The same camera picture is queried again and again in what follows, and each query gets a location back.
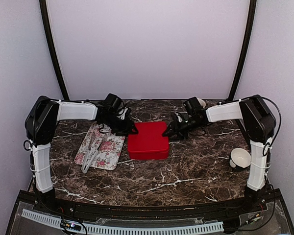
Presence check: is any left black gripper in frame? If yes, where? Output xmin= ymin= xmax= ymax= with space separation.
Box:
xmin=102 ymin=114 xmax=139 ymax=137

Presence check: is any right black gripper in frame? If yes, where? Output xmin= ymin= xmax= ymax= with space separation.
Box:
xmin=162 ymin=117 xmax=202 ymax=141

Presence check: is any red box lid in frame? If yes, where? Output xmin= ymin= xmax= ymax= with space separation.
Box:
xmin=127 ymin=121 xmax=170 ymax=160

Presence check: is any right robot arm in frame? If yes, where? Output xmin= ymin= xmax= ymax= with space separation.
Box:
xmin=162 ymin=94 xmax=282 ymax=212

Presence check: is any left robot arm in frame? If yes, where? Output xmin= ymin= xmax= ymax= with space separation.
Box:
xmin=24 ymin=94 xmax=138 ymax=194

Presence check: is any floral rectangular tray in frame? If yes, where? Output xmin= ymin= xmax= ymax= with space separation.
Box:
xmin=74 ymin=123 xmax=125 ymax=170

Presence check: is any cream ceramic mug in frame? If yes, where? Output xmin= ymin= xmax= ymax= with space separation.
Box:
xmin=197 ymin=98 xmax=206 ymax=109

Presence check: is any white and dark bowl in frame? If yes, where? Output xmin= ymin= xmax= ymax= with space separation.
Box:
xmin=229 ymin=148 xmax=251 ymax=172

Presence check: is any small circuit board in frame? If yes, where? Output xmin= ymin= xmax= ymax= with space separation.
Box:
xmin=60 ymin=220 xmax=82 ymax=232

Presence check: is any black front table rail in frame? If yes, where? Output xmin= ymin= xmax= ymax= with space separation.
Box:
xmin=43 ymin=197 xmax=252 ymax=220

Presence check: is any white slotted cable duct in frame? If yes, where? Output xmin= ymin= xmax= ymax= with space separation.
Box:
xmin=21 ymin=209 xmax=224 ymax=235

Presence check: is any right black frame post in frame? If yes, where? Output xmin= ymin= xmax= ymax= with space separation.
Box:
xmin=227 ymin=0 xmax=257 ymax=100

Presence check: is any black frame post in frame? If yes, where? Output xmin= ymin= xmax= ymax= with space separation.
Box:
xmin=39 ymin=0 xmax=70 ymax=100
xmin=227 ymin=0 xmax=257 ymax=100

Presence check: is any left black frame post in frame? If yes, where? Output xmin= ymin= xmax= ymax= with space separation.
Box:
xmin=39 ymin=0 xmax=70 ymax=100

